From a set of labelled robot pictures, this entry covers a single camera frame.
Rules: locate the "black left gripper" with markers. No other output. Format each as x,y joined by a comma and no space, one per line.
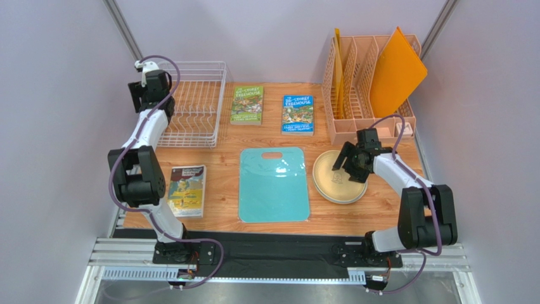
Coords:
136,90

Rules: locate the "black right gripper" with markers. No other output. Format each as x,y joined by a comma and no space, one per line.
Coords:
351,160

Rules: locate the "tan plate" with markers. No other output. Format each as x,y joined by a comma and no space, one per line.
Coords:
325,178

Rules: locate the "blue plate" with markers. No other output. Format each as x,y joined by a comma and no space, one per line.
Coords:
343,196

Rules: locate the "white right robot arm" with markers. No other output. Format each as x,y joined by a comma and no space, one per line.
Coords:
426,220

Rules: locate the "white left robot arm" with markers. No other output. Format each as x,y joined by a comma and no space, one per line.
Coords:
136,176

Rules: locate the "blue 26-Storey Treehouse book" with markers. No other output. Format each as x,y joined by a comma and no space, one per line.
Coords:
298,115

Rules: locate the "pink plastic desk organizer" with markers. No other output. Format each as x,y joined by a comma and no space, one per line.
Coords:
359,54

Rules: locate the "teal cutting board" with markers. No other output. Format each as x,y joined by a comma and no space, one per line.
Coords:
273,186

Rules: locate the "thin orange folder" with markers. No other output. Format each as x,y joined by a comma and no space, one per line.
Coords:
338,75

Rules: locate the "Brideshead Revisited paperback book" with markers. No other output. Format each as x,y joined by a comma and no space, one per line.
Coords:
186,194

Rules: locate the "green 65-Storey Treehouse book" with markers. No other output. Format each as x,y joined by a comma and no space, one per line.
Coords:
247,105

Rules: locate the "black base mat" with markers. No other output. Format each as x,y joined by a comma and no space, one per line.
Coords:
275,256

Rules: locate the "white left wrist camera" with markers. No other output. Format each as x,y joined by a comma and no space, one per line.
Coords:
144,68

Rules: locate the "white wire dish rack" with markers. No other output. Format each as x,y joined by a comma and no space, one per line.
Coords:
198,103

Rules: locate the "aluminium frame rail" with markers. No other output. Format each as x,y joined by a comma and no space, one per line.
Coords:
122,258

